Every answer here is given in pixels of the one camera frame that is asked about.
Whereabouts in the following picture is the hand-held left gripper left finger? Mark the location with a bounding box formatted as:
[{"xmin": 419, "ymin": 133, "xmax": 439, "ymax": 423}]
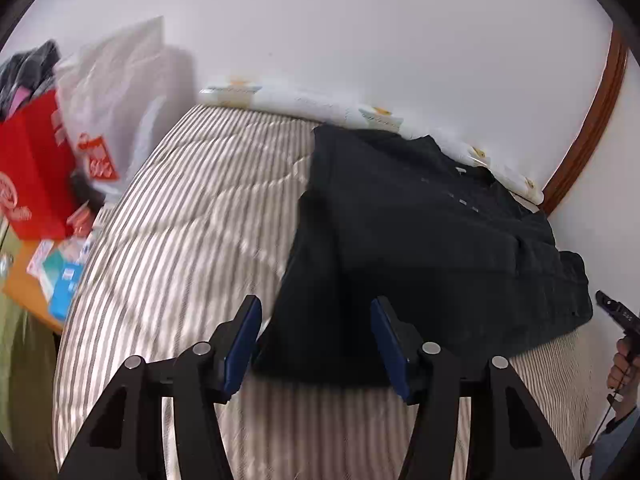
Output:
[{"xmin": 57, "ymin": 295, "xmax": 263, "ymax": 480}]

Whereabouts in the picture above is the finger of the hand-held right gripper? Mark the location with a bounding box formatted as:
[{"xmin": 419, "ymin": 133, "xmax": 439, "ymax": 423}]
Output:
[{"xmin": 595, "ymin": 290, "xmax": 626, "ymax": 319}]

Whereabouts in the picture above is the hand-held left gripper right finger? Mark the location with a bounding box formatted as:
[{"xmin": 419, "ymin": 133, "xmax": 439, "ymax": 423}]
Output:
[{"xmin": 369, "ymin": 296, "xmax": 576, "ymax": 480}]

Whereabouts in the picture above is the black sweatshirt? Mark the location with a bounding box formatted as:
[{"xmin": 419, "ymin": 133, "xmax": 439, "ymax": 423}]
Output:
[{"xmin": 250, "ymin": 124, "xmax": 594, "ymax": 386}]

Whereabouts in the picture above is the person's right forearm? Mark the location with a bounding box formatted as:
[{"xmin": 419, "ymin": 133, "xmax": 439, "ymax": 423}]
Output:
[{"xmin": 587, "ymin": 404, "xmax": 640, "ymax": 480}]

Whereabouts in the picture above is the person's right hand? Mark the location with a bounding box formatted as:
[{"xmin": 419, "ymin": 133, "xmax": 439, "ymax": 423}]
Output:
[{"xmin": 606, "ymin": 337, "xmax": 640, "ymax": 422}]

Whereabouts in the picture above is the striped bed mattress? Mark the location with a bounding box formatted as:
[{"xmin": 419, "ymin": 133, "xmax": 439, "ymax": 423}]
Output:
[{"xmin": 52, "ymin": 105, "xmax": 593, "ymax": 480}]

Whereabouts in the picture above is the blue box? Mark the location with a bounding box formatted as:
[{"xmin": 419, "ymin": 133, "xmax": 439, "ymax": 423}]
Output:
[{"xmin": 49, "ymin": 260, "xmax": 86, "ymax": 321}]

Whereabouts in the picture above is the red snack packet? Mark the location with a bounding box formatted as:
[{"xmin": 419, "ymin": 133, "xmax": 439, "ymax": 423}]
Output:
[{"xmin": 67, "ymin": 200, "xmax": 98, "ymax": 237}]

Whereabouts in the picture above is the white paper card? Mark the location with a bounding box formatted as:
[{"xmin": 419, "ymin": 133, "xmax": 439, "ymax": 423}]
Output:
[{"xmin": 27, "ymin": 240, "xmax": 57, "ymax": 279}]

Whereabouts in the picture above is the green blanket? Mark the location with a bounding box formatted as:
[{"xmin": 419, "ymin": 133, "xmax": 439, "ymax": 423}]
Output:
[{"xmin": 0, "ymin": 290, "xmax": 58, "ymax": 480}]

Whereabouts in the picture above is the wooden nightstand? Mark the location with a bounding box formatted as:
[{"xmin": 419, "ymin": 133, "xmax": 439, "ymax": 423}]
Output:
[{"xmin": 2, "ymin": 237, "xmax": 71, "ymax": 333}]

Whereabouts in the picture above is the white patterned bolster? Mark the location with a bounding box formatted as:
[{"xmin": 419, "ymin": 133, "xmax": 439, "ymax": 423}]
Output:
[{"xmin": 199, "ymin": 76, "xmax": 544, "ymax": 206}]

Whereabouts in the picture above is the white plastic bag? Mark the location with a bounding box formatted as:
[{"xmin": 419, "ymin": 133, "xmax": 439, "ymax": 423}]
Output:
[{"xmin": 52, "ymin": 16, "xmax": 196, "ymax": 196}]

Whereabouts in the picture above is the red paper bag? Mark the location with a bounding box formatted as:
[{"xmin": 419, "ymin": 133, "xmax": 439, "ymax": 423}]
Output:
[{"xmin": 0, "ymin": 89, "xmax": 78, "ymax": 241}]

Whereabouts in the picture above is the checkered grey cloth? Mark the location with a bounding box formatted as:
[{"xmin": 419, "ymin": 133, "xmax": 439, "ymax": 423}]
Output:
[{"xmin": 0, "ymin": 40, "xmax": 63, "ymax": 123}]

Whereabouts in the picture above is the black cable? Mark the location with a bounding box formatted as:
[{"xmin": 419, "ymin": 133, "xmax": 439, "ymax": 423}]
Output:
[{"xmin": 579, "ymin": 390, "xmax": 615, "ymax": 461}]

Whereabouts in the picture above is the wooden door frame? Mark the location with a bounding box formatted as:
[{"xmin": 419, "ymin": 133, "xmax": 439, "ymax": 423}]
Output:
[{"xmin": 541, "ymin": 27, "xmax": 630, "ymax": 216}]

